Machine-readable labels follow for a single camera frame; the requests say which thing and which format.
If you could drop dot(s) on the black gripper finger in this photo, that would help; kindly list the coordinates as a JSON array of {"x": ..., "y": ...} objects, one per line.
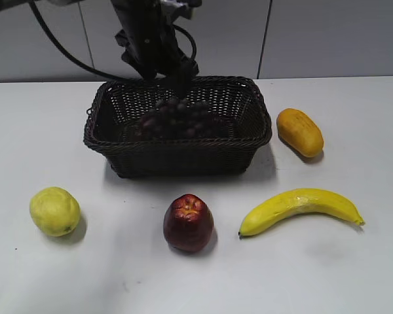
[{"x": 183, "y": 79}]

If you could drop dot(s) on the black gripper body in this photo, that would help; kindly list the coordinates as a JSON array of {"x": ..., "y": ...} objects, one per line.
[{"x": 153, "y": 45}]

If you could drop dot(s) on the purple grape bunch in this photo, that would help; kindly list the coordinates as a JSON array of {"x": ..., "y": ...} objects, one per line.
[{"x": 175, "y": 119}]

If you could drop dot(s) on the black woven basket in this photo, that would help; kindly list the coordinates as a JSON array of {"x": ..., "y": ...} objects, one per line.
[{"x": 117, "y": 108}]

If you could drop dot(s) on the orange-yellow mango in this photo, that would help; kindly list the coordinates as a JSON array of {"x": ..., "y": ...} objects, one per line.
[{"x": 300, "y": 132}]

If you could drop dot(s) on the dark red apple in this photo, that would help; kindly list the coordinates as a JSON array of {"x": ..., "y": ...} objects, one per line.
[{"x": 188, "y": 224}]

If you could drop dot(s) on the yellow banana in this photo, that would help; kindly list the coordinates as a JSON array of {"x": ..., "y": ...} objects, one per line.
[{"x": 299, "y": 202}]

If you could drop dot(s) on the yellow-green lemon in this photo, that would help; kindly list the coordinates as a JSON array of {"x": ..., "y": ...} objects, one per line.
[{"x": 55, "y": 211}]

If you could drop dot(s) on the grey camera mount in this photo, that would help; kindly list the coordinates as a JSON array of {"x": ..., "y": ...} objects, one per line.
[{"x": 174, "y": 9}]

